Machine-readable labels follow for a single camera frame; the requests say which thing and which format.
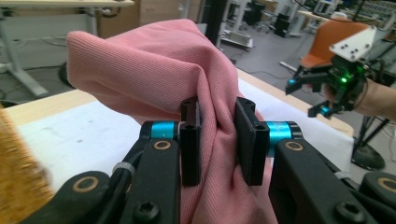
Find white desk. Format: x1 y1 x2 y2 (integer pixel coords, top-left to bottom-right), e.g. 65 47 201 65
0 0 135 98

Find pink tank top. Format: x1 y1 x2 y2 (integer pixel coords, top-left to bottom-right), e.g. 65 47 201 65
65 18 278 224

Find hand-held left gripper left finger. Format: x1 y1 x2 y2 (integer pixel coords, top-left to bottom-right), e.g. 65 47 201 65
148 96 203 187

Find white table mat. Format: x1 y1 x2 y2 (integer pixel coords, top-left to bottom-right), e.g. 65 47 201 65
18 77 355 192

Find orange chair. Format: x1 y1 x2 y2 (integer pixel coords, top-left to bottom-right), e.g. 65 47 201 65
300 18 372 69

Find cardboard box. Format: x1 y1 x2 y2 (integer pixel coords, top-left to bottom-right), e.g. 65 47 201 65
95 0 204 40

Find black round stool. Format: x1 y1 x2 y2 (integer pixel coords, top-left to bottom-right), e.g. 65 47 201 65
59 61 74 90

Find wicker basket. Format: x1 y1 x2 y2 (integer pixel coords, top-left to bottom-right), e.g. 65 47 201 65
0 106 55 224

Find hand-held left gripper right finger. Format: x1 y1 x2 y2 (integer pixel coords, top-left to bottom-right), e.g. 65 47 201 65
234 96 303 187

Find white metal stand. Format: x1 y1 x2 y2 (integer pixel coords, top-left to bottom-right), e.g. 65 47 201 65
220 30 254 50

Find black metal post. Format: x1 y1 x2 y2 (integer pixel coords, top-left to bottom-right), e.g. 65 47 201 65
202 0 230 46

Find black round stand base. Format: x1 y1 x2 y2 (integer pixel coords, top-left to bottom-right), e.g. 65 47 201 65
350 116 391 172

